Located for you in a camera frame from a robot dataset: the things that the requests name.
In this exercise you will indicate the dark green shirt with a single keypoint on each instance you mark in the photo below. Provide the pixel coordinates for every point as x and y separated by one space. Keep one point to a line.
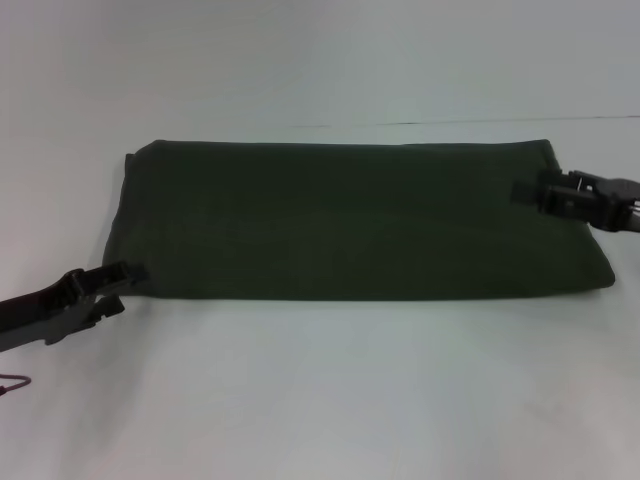
350 225

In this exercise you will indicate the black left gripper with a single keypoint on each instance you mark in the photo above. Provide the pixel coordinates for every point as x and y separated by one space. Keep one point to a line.
35 310

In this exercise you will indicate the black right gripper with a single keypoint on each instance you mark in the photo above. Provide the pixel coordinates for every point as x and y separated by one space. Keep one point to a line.
617 205

